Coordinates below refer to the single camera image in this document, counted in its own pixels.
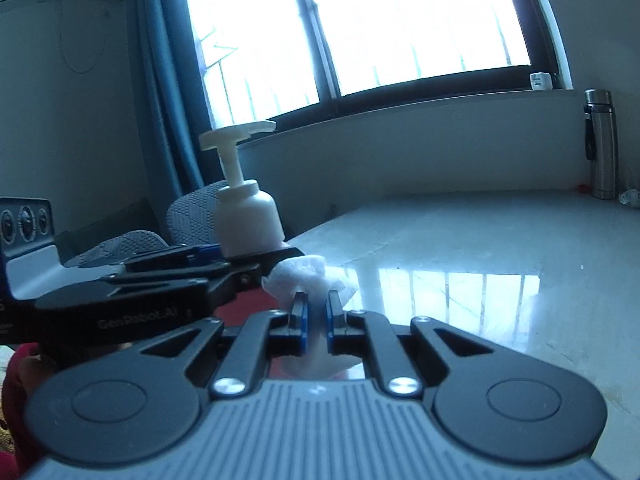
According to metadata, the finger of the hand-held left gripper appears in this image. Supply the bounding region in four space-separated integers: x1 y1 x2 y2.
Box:
101 246 307 312
120 244 223 267

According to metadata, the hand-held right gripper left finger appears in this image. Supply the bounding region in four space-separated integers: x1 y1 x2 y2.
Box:
131 291 309 397

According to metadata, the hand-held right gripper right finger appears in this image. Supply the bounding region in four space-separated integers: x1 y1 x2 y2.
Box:
326 290 507 397

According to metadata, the white tissue wad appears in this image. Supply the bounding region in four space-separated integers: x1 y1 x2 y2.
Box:
262 255 361 379

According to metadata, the white pink pump bottle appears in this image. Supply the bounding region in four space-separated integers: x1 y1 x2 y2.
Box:
199 121 290 323

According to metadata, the grey fabric chair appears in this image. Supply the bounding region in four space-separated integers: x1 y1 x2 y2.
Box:
64 180 287 270

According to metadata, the blue curtain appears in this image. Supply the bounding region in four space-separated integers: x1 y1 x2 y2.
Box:
125 0 222 202

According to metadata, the dark framed barred window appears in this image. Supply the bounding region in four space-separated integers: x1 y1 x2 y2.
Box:
180 0 574 132

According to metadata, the stainless steel thermos flask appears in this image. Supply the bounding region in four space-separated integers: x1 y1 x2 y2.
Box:
582 88 621 200

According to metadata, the thin wall cable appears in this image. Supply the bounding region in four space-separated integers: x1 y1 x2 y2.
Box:
56 0 112 77

